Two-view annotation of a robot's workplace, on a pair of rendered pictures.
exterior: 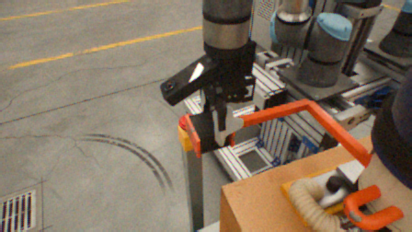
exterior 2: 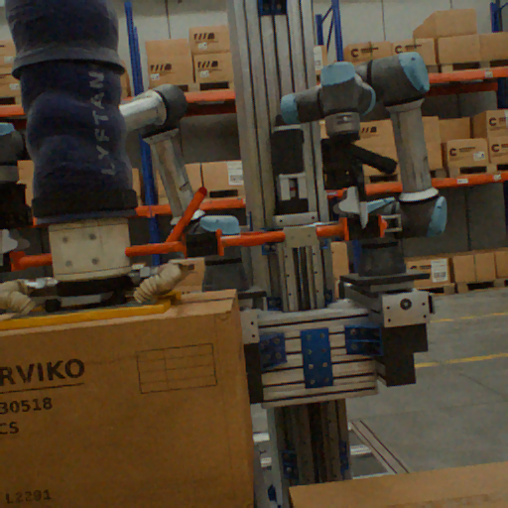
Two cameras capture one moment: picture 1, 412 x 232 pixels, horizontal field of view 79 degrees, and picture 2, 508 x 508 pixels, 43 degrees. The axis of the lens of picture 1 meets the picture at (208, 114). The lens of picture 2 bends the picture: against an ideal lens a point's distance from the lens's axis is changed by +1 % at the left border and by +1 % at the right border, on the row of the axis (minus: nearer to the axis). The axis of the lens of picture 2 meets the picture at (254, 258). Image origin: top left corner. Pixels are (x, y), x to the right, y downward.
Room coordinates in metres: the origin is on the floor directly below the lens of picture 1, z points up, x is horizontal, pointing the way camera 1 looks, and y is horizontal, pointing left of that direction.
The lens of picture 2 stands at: (-0.96, -1.23, 1.23)
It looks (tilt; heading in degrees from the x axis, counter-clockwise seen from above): 3 degrees down; 21
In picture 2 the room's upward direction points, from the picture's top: 6 degrees counter-clockwise
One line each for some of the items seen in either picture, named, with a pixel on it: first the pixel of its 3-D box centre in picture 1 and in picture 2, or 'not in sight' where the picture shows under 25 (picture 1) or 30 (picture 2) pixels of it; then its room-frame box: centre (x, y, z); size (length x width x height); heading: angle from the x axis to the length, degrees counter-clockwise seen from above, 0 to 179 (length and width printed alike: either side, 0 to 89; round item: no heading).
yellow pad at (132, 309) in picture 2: not in sight; (85, 308); (0.16, -0.41, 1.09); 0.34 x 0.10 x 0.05; 111
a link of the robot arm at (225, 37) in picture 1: (224, 29); (4, 176); (0.40, -0.03, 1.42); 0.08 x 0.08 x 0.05
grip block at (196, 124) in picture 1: (209, 131); (4, 262); (0.39, 0.00, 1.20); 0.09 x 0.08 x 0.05; 21
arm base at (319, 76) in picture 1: (320, 65); (224, 274); (0.84, -0.43, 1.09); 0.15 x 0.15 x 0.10
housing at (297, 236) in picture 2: not in sight; (300, 236); (0.41, -0.81, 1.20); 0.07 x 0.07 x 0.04; 21
